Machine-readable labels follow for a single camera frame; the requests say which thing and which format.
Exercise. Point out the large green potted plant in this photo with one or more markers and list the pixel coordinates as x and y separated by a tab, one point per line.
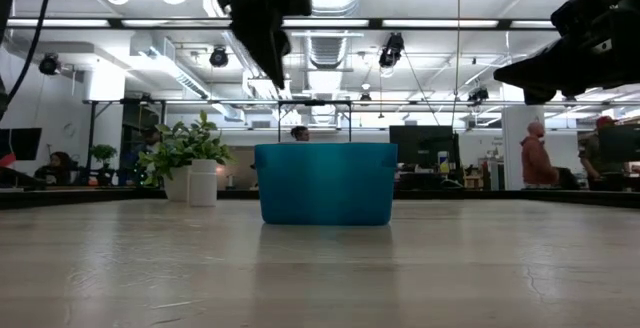
190	143

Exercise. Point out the dark shelving rack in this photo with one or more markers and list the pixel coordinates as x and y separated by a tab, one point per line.
130	118

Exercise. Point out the white pillar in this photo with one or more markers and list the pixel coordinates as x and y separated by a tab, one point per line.
511	133

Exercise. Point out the small green potted plant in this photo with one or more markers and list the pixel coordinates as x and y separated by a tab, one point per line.
104	154

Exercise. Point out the black overhead light bar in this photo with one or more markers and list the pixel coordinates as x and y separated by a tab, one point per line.
375	23

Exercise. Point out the person with red cap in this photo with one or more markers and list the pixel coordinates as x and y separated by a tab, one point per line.
600	160

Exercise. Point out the red object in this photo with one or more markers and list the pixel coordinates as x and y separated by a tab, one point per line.
6	160

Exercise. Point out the small black ceiling spotlight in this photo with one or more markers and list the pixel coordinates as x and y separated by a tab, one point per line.
365	97

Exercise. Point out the black computer monitor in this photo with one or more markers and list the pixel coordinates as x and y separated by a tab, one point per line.
620	143
22	143
422	143

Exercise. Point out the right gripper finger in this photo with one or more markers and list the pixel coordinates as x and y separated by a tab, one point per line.
540	95
545	70

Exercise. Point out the white yellow desk item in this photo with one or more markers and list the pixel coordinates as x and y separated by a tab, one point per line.
444	165

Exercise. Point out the black table border rail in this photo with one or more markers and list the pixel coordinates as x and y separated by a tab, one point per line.
500	196

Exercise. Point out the silver ventilation duct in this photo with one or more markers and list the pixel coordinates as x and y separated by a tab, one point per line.
327	50

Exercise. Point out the white plastic pill bottle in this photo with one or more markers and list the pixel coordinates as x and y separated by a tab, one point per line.
205	188

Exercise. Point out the blue plastic basket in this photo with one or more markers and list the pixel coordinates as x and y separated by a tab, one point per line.
325	183

